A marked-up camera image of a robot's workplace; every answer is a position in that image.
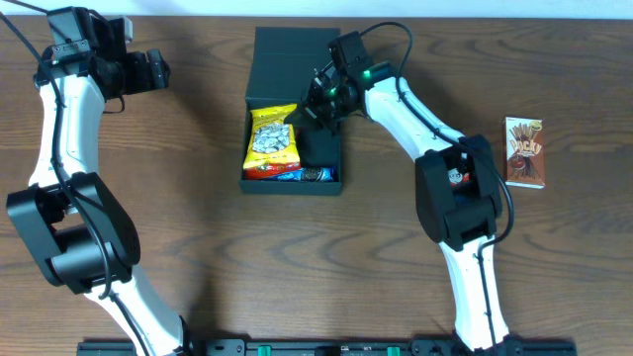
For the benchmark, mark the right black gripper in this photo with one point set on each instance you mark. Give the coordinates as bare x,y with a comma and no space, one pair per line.
318,100

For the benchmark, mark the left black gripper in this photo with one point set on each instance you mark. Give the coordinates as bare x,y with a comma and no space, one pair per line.
155,67

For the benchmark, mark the yellow snack bag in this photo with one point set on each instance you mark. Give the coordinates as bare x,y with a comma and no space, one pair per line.
272,141

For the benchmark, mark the blue Oreo cookie pack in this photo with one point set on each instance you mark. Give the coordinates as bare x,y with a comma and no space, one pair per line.
309,174

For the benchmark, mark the black gift box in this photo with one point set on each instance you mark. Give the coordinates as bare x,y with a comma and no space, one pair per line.
284,63

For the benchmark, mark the red snack bag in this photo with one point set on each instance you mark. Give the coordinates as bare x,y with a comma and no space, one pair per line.
268,170

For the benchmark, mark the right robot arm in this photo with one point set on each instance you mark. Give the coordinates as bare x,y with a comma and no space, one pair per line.
459,194

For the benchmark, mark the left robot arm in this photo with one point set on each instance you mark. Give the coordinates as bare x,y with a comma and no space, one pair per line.
78,233

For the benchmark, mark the red Hello Panda box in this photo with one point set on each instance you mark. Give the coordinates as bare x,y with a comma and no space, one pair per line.
457,178

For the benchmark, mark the brown Pocky box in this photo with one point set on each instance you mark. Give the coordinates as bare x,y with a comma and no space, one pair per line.
524,152

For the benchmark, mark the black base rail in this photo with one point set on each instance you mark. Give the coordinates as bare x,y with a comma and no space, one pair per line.
416,347

